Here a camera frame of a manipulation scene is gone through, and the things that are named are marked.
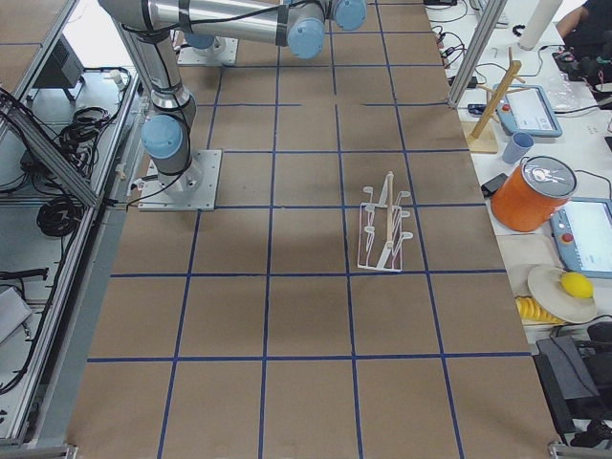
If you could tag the wooden mug tree stand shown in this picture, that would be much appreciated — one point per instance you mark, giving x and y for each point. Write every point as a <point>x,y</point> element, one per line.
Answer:
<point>479,135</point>

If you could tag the orange bucket with lid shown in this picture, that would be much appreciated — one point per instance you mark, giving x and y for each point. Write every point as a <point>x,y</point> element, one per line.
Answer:
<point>533,193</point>

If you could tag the blue-grey cup on desk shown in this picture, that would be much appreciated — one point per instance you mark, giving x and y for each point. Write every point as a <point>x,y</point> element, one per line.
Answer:
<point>518,145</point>

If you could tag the black power adapter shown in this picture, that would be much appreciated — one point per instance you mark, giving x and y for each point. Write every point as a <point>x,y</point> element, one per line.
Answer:
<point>489,188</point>

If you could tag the white wire cup rack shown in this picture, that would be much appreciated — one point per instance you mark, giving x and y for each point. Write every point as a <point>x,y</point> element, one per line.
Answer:
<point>382,235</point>

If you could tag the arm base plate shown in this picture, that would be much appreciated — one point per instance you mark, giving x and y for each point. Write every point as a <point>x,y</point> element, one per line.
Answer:
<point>221,52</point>
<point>194,189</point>

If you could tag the teach pendant tablet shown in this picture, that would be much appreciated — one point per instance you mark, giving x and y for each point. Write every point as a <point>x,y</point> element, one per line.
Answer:
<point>526,109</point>
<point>581,230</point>

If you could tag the aluminium frame post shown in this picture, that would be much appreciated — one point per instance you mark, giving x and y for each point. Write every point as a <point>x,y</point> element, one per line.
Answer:
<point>479,40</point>

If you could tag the beige plate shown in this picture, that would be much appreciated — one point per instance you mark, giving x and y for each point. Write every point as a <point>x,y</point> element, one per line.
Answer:
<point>545,287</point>

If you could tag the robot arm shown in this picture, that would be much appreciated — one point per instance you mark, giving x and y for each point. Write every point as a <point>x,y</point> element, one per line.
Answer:
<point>297,25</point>

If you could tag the yellow lemon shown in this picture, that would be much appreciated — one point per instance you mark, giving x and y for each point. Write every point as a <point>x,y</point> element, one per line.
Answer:
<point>577,285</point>

